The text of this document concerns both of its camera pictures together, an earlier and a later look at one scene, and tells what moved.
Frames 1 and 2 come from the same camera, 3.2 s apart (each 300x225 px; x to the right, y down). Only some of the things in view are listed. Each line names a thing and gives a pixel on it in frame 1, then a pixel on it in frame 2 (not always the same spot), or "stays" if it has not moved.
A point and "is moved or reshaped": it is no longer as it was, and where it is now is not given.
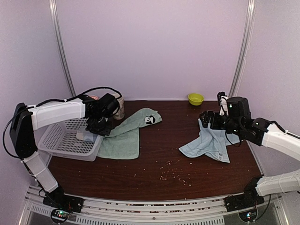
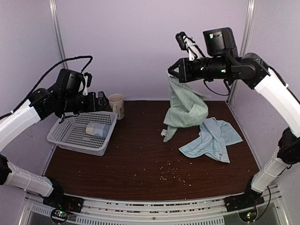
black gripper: (221, 100) to (187, 43)
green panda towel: (123, 142) to (186, 108)
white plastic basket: (61, 140) is moved or reshaped
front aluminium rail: (206, 212) stays
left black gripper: (106, 131) to (101, 107)
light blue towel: (211, 142) stays
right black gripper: (214, 123) to (185, 75)
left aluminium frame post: (53, 8) stays
